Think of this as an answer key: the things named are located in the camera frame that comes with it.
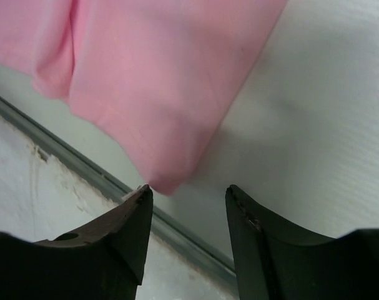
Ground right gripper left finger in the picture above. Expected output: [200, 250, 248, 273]
[0, 185, 153, 299]

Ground aluminium table frame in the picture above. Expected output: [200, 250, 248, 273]
[0, 97, 238, 294]

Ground pink t shirt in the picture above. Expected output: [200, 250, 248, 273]
[0, 1, 286, 195]

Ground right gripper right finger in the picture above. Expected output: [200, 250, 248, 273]
[225, 185, 379, 299]

